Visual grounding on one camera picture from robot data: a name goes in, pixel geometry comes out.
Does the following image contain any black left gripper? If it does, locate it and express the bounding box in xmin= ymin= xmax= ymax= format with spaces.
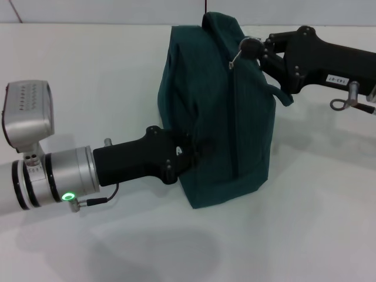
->
xmin=92 ymin=125 xmax=216 ymax=186

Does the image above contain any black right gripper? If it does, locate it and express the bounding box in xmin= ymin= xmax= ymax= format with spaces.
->
xmin=239 ymin=25 xmax=376 ymax=96

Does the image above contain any dark blue fabric lunch bag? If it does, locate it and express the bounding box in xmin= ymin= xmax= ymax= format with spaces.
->
xmin=157 ymin=11 xmax=294 ymax=209

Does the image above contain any right arm cable with plug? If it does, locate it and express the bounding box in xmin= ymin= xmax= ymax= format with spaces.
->
xmin=329 ymin=80 xmax=376 ymax=116

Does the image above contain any arm cable with plug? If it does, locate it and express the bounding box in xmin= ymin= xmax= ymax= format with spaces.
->
xmin=69 ymin=182 xmax=120 ymax=212
xmin=329 ymin=80 xmax=376 ymax=116

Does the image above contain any left arm cable with plug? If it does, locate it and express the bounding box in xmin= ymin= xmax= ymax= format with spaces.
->
xmin=69 ymin=182 xmax=120 ymax=212

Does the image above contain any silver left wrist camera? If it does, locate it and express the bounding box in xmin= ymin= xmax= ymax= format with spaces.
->
xmin=2 ymin=79 xmax=56 ymax=154

